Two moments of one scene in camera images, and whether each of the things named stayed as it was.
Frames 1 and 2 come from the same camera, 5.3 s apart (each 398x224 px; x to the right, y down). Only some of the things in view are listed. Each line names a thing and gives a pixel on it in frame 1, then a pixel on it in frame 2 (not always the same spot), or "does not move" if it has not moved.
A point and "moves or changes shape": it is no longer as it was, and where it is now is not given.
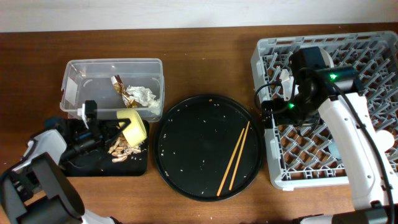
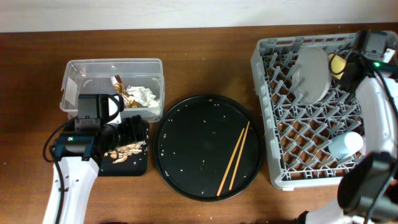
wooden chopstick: [239, 155] does not move
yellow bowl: [135, 132] moves or changes shape
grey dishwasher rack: [298, 160] does not move
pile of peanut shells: [120, 149] does not move
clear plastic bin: [116, 85] does not move
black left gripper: [103, 125] -> [134, 132]
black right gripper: [280, 116] -> [343, 83]
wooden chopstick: [230, 163] does not move
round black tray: [208, 148] does not move
